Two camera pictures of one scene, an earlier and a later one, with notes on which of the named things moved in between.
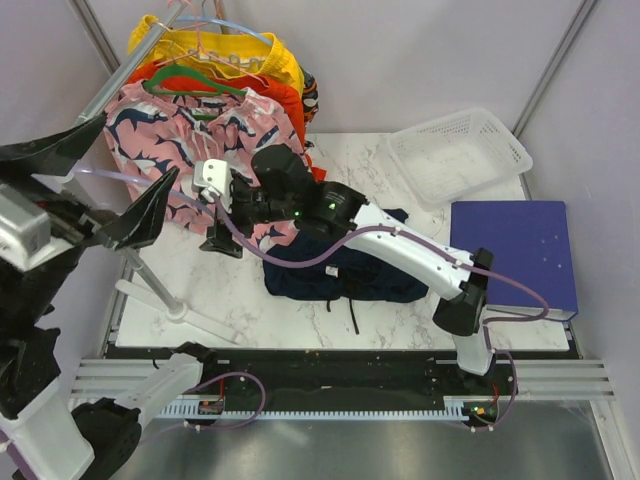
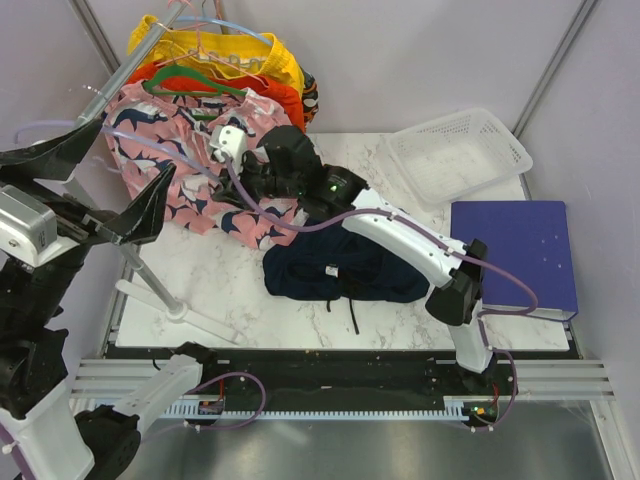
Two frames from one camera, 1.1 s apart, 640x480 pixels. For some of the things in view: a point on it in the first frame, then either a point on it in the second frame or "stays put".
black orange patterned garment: (310, 102) stays put
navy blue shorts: (349, 275) stays put
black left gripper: (20, 159) stays put
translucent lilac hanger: (112, 191) -> (116, 132)
